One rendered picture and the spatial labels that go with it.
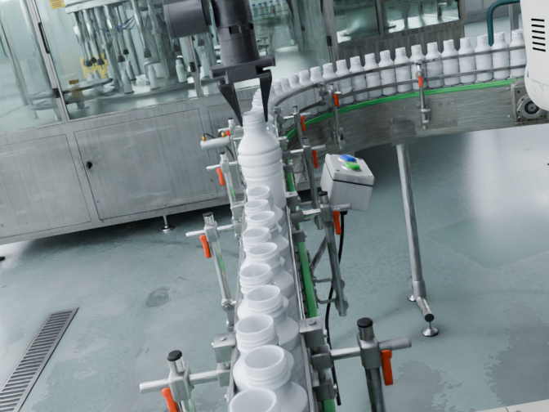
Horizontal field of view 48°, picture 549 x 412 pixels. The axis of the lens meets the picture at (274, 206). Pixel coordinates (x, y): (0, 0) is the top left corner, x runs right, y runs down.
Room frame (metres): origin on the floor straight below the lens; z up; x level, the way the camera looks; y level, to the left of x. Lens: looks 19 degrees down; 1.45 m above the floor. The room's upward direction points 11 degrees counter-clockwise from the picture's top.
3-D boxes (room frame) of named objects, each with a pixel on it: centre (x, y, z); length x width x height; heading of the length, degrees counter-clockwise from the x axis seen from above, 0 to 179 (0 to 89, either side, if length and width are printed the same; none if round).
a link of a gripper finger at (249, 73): (0.98, 0.00, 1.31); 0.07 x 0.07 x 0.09; 88
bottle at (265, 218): (0.80, 0.02, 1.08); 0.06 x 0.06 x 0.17
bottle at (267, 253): (0.69, 0.02, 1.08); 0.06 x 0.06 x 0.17
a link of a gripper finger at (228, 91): (0.98, 0.01, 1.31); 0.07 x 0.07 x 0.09; 88
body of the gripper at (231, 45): (0.98, 0.01, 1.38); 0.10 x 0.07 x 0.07; 88
